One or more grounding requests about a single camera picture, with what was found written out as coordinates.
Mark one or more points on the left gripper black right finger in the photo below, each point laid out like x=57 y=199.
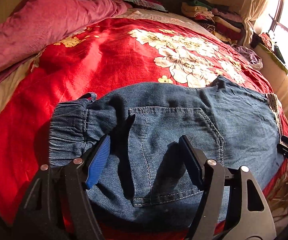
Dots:
x=232 y=205

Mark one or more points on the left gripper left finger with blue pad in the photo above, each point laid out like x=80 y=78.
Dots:
x=56 y=204

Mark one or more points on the blue denim pants lace hem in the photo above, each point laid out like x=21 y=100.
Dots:
x=144 y=181

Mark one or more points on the white bedside cabinet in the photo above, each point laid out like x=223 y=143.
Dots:
x=273 y=69

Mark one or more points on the white bag with purple clothes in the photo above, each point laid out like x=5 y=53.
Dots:
x=254 y=60

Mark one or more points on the red floral blanket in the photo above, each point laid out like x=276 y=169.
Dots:
x=100 y=58

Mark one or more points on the stack of folded clothes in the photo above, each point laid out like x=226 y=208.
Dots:
x=217 y=19

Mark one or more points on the pink quilt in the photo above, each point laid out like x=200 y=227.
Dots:
x=34 y=24

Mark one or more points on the floral pillow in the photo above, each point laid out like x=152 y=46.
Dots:
x=147 y=4

